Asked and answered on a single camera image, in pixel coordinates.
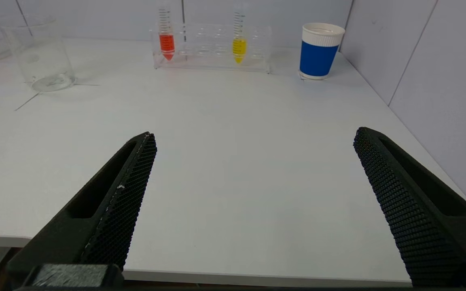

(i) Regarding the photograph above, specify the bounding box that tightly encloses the blue and white paper cup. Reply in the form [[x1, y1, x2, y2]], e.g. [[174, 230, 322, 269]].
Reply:
[[299, 23, 346, 80]]

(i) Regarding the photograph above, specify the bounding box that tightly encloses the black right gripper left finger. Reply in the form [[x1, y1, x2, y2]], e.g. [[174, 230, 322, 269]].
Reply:
[[6, 132, 157, 289]]

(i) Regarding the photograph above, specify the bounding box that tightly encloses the test tube with red pigment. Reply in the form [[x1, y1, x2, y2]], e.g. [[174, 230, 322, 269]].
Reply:
[[158, 0, 176, 61]]

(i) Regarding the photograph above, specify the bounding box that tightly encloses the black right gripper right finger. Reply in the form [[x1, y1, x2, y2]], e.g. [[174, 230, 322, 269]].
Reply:
[[354, 127, 466, 288]]

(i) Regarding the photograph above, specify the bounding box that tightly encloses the clear glass beaker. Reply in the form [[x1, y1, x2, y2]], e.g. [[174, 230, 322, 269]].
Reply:
[[2, 15, 76, 93]]

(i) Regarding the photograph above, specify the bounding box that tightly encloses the test tube with yellow pigment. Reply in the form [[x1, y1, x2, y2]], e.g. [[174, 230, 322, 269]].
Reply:
[[232, 2, 248, 65]]

